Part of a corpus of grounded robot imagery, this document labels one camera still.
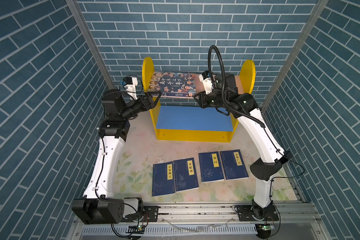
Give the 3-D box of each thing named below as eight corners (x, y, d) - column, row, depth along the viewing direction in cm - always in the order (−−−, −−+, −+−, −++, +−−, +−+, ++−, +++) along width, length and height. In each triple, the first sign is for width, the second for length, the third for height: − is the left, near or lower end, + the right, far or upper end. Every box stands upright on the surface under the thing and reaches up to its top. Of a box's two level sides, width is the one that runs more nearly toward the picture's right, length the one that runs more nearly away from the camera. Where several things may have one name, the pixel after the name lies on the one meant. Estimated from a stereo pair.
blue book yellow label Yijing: (200, 182, 86) (200, 180, 84) (199, 153, 98) (199, 151, 96) (223, 182, 86) (224, 181, 84) (218, 153, 98) (219, 151, 96)
